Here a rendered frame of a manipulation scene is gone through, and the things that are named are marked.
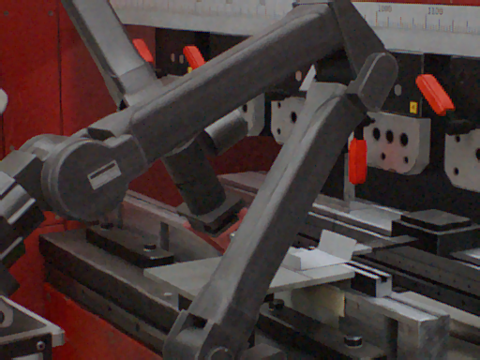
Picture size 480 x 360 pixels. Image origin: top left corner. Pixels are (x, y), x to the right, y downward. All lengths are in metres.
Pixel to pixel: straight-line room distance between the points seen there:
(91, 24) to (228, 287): 0.49
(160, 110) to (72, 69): 1.25
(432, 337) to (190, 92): 0.57
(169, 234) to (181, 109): 0.98
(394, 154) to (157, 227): 0.77
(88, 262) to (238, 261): 0.97
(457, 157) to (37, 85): 1.18
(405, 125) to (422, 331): 0.29
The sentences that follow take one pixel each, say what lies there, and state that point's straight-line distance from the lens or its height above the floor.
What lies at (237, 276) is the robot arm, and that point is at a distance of 1.12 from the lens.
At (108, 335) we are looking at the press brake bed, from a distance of 2.04.
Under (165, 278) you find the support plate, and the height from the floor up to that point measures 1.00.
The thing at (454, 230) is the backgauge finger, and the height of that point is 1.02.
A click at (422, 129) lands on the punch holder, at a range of 1.36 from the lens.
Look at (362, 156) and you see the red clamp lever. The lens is 1.41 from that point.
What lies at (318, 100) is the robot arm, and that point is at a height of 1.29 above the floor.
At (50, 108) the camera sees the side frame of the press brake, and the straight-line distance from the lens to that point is 2.27.
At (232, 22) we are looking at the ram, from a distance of 1.72.
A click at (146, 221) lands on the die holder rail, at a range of 2.09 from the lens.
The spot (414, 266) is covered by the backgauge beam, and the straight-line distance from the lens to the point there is 1.82.
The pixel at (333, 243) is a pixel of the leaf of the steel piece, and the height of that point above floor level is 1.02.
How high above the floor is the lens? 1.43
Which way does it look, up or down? 12 degrees down
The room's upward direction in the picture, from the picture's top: 1 degrees clockwise
